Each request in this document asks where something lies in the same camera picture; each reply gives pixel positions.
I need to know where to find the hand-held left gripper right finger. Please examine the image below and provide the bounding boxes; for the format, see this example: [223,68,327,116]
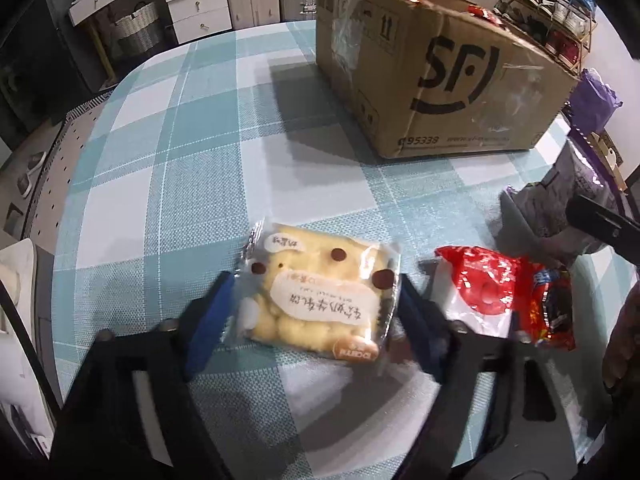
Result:
[397,275,586,480]

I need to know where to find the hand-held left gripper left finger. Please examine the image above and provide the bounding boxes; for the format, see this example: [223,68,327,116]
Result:
[50,270,236,480]

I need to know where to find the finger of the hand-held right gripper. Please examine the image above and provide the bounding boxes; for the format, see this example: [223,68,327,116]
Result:
[565,194,640,272]

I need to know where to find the clear zip bag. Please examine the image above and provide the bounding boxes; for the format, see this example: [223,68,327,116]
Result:
[500,140,626,267]

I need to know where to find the yellow biscuit packet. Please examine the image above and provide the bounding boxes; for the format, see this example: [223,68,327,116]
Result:
[236,218,402,378]

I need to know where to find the brown cardboard box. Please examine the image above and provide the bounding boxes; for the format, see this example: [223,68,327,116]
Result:
[315,0,581,161]

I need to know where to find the orange red chip bag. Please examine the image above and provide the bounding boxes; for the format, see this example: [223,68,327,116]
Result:
[467,5,502,24]

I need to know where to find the person's right hand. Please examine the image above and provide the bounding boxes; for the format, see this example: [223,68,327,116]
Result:
[602,290,640,396]

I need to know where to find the open cardboard box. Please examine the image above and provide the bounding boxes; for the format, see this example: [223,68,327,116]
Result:
[585,130,629,192]

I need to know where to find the red white snack packet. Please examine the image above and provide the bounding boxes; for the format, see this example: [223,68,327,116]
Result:
[434,246,523,338]

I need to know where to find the red cookie packet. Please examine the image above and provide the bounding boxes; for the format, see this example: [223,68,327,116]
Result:
[517,259,577,352]

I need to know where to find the purple bag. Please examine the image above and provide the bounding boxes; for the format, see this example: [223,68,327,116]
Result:
[567,67,624,134]

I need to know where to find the checked tablecloth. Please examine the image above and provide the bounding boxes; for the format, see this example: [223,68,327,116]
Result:
[50,20,640,466]

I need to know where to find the thin black pole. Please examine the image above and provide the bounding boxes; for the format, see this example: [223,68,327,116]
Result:
[0,280,62,413]

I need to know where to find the wooden shoe rack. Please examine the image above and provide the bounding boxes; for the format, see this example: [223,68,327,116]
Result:
[492,0,599,72]

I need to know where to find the grey white appliance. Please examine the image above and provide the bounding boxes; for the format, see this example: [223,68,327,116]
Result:
[0,237,66,461]

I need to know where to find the dotted floor rug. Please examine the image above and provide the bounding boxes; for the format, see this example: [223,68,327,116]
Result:
[5,95,117,256]

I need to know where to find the rows of shoes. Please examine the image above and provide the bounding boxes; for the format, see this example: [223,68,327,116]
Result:
[495,0,597,61]

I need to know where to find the striped laundry basket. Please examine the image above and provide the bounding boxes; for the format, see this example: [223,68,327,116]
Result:
[110,1,167,59]

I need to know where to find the dark wardrobe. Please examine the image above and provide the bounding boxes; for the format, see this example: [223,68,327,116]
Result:
[0,0,117,147]

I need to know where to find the white drawer cabinet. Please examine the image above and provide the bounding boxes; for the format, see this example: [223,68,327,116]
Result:
[165,0,234,46]

